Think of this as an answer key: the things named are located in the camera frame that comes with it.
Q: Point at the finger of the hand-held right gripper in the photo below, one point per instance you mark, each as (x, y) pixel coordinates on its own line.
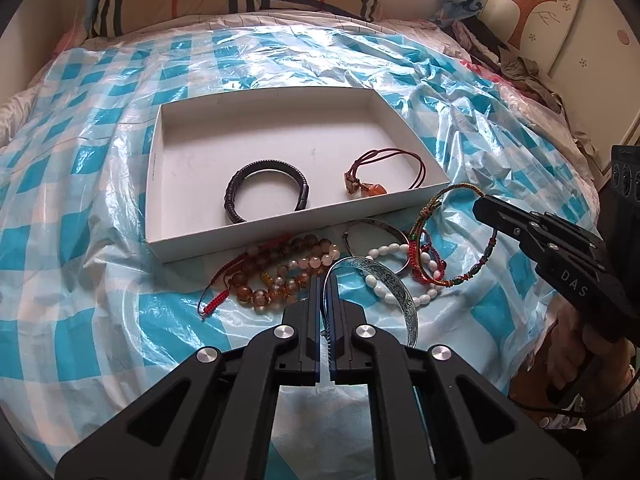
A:
(500, 220)

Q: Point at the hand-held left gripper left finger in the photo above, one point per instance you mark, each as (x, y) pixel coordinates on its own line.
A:
(314, 340)

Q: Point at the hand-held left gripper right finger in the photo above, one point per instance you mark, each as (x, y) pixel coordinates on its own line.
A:
(334, 340)

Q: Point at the engraved silver bangle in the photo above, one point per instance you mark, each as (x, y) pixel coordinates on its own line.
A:
(400, 290)

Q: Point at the thin silver bangle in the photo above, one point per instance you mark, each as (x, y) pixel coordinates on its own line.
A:
(385, 225)

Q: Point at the white cardboard box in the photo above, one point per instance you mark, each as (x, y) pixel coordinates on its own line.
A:
(250, 150)

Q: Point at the person's right forearm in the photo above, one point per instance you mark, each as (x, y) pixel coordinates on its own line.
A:
(627, 390)

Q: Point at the person's right hand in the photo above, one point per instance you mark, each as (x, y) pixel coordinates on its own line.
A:
(560, 350)

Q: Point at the dark clothes pile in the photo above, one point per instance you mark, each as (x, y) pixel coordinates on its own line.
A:
(520, 70)

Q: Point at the tree print headboard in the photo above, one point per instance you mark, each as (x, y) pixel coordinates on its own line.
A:
(550, 35)

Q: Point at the blue checked plastic sheet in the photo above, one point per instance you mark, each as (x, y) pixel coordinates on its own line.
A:
(125, 285)

